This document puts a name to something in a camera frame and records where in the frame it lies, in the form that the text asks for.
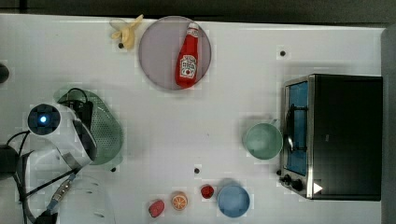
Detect yellow banana peel toy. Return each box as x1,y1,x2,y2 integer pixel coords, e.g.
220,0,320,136
109,14,144,49

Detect black cylinder post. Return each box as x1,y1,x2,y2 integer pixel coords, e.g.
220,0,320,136
0,64,9,83

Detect small red toy fruit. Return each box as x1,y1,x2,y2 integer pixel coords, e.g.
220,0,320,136
201,185,214,199

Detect red ketchup bottle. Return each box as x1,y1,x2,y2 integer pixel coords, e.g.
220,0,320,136
175,22,199,89

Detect blue bowl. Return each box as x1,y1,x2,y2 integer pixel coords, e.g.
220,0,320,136
217,178,250,218

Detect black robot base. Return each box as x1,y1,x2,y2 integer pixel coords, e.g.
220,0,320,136
0,145,19,180

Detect strawberry toy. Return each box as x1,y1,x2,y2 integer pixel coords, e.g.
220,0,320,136
148,200,165,217

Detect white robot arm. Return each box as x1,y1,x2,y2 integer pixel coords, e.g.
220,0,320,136
18,99,123,224

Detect black cable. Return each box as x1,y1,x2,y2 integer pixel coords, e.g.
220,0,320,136
66,87,89,108

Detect orange slice toy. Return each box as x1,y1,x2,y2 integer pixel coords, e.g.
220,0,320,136
171,192,189,211

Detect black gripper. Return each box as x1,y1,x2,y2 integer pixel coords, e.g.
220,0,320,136
69,100,93,131

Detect grey round plate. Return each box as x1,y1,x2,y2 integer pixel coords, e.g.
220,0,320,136
137,16,213,91

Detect green cup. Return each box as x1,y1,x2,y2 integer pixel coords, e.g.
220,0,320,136
242,119,283,160

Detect black toaster oven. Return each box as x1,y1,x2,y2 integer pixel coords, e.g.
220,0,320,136
277,74,383,201

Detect green plastic strainer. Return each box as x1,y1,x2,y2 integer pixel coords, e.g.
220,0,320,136
53,88,123,165

